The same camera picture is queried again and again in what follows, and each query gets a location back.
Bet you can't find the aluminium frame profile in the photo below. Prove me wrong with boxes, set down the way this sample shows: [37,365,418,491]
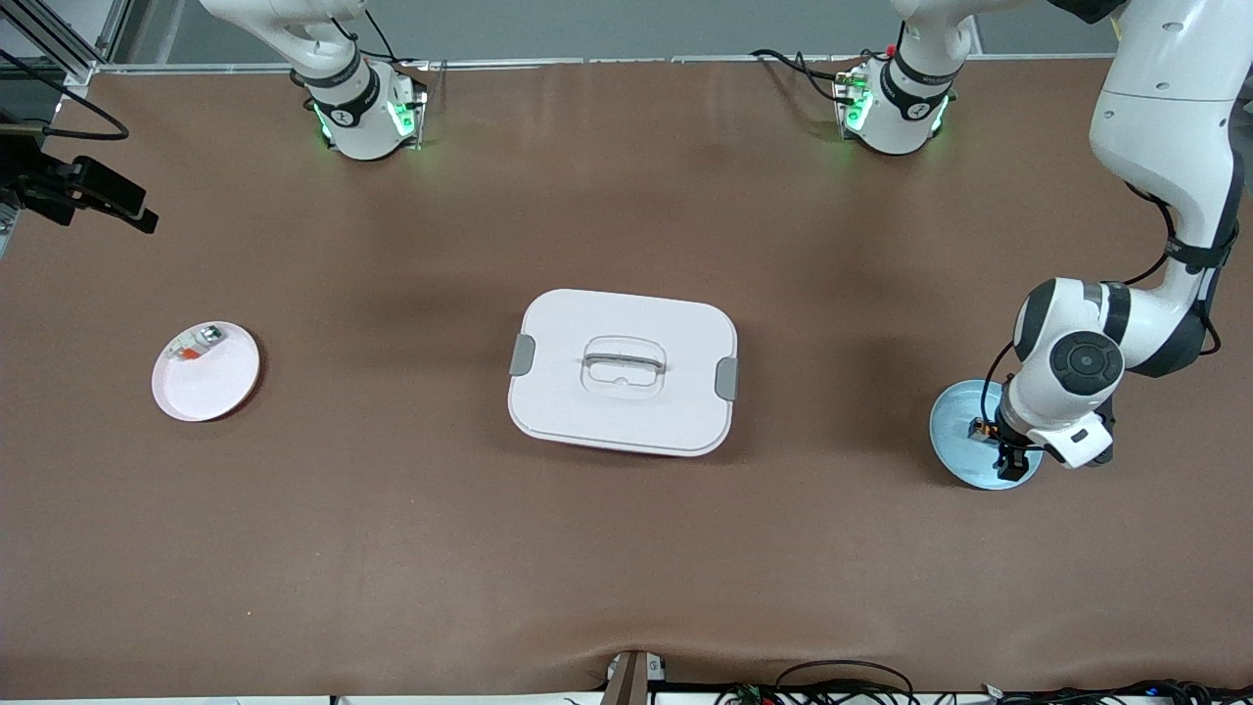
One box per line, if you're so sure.
[0,0,133,87]

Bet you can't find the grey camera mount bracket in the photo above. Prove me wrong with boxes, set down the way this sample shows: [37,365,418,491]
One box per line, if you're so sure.
[599,649,669,705]

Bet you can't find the metal table edge rail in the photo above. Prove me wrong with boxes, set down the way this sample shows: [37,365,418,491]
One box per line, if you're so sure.
[93,54,1107,74]

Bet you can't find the black cable bundle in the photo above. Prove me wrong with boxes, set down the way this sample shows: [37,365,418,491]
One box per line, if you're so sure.
[715,660,1253,705]

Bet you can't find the white lidded box grey clips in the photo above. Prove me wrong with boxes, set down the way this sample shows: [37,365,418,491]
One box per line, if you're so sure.
[507,288,739,458]

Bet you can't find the black base power cable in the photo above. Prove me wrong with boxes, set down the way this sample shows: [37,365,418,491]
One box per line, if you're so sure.
[749,47,862,107]

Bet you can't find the light blue round plate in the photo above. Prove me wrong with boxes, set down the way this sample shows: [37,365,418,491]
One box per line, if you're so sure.
[928,380,1044,491]

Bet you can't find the white round plate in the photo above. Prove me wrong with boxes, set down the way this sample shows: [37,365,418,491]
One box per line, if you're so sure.
[152,321,262,423]

